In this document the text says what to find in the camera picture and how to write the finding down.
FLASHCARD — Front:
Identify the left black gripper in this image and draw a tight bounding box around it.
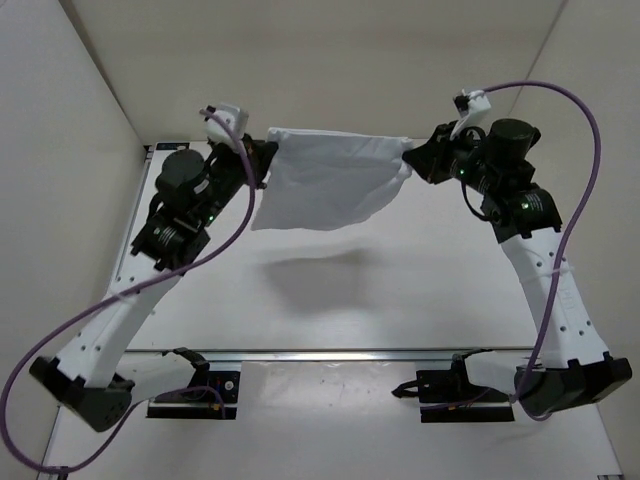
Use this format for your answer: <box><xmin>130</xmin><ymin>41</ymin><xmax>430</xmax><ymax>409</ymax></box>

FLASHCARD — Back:
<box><xmin>205</xmin><ymin>122</ymin><xmax>283</xmax><ymax>213</ymax></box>

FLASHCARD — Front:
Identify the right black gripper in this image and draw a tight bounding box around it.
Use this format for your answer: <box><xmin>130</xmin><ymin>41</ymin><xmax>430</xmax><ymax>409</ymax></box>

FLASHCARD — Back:
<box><xmin>405</xmin><ymin>122</ymin><xmax>499</xmax><ymax>195</ymax></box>

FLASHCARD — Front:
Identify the white skirt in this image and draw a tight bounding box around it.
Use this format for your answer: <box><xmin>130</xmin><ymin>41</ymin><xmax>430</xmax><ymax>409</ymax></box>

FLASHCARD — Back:
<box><xmin>251</xmin><ymin>127</ymin><xmax>414</xmax><ymax>231</ymax></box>

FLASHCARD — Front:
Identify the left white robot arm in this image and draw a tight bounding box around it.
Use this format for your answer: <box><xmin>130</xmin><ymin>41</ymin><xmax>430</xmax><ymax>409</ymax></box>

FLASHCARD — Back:
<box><xmin>29</xmin><ymin>143</ymin><xmax>247</xmax><ymax>432</ymax></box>

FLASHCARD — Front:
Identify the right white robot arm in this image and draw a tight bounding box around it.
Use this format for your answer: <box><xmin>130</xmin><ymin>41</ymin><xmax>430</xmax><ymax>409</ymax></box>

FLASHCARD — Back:
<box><xmin>402</xmin><ymin>119</ymin><xmax>632</xmax><ymax>420</ymax></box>

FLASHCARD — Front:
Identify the left blue corner label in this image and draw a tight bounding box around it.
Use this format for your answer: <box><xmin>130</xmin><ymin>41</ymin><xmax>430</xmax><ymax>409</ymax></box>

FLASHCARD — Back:
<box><xmin>155</xmin><ymin>142</ymin><xmax>190</xmax><ymax>151</ymax></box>

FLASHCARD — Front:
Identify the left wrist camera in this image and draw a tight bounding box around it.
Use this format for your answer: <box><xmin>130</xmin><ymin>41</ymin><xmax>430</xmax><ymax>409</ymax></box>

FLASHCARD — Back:
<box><xmin>200</xmin><ymin>103</ymin><xmax>249</xmax><ymax>149</ymax></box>

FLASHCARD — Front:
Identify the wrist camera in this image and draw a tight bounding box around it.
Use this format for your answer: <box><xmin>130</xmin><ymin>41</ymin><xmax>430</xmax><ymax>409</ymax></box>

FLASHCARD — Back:
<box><xmin>449</xmin><ymin>90</ymin><xmax>491</xmax><ymax>140</ymax></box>
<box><xmin>200</xmin><ymin>103</ymin><xmax>249</xmax><ymax>149</ymax></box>

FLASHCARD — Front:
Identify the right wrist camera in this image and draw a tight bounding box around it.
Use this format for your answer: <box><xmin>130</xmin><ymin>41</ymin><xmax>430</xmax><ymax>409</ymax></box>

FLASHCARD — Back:
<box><xmin>449</xmin><ymin>90</ymin><xmax>491</xmax><ymax>140</ymax></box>

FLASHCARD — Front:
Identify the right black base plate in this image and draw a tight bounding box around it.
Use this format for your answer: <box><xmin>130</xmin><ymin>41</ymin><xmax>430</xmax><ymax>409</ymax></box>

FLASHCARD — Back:
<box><xmin>391</xmin><ymin>349</ymin><xmax>515</xmax><ymax>424</ymax></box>

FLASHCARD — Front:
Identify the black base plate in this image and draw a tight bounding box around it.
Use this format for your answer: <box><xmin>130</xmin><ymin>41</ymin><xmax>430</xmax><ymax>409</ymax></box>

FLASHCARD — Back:
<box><xmin>391</xmin><ymin>349</ymin><xmax>515</xmax><ymax>424</ymax></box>
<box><xmin>146</xmin><ymin>348</ymin><xmax>241</xmax><ymax>420</ymax></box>

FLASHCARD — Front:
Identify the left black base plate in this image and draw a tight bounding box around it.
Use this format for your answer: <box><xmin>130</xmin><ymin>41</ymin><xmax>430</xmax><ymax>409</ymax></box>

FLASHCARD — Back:
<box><xmin>146</xmin><ymin>348</ymin><xmax>241</xmax><ymax>420</ymax></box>

